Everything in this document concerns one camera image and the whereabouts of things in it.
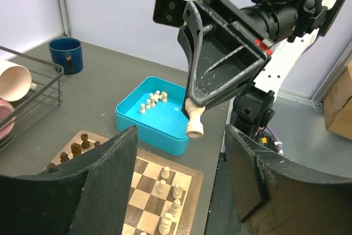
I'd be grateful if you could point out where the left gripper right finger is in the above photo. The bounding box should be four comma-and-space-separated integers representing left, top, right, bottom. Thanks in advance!
225, 124, 351, 234

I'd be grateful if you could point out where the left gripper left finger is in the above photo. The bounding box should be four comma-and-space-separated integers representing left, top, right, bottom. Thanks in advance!
1, 126, 138, 234

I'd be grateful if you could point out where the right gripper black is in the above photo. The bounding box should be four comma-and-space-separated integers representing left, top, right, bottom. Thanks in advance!
178, 0, 272, 109

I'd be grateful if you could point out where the light chess piece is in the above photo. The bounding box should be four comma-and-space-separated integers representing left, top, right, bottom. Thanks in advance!
185, 98, 205, 138
158, 212, 173, 234

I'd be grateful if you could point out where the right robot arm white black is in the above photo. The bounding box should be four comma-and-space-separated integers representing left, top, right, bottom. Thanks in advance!
178, 0, 345, 138

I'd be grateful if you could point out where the wooden chess board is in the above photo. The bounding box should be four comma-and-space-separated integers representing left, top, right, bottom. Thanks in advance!
41, 129, 204, 235

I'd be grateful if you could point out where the light chess piece on board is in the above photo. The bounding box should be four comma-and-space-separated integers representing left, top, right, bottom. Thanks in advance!
158, 212, 173, 234

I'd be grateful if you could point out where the dark bishop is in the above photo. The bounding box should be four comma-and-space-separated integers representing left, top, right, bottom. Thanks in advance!
59, 152, 70, 163

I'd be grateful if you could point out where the dark knight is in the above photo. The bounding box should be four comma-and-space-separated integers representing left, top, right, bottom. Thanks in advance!
70, 143, 82, 157

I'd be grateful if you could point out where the dark rook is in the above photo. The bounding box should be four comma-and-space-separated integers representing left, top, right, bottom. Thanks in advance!
80, 133, 90, 150

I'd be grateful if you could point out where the blue plastic tray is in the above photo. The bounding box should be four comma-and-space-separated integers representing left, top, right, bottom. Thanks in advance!
115, 76, 189, 156

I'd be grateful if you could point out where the cardboard box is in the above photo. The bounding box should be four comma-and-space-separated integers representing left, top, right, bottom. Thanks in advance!
323, 62, 352, 140

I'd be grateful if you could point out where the pink patterned mug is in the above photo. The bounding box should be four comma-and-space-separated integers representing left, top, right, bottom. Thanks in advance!
1, 100, 15, 140

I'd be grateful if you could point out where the pink white mug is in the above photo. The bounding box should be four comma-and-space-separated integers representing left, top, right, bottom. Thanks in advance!
1, 60, 37, 102

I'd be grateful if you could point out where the dark blue mug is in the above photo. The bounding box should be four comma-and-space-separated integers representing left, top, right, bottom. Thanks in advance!
48, 37, 84, 75

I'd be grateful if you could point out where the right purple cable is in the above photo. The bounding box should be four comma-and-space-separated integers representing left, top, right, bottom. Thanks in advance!
265, 126, 284, 155

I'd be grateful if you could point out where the black wire dish rack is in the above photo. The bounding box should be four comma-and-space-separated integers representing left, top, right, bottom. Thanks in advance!
1, 46, 64, 149

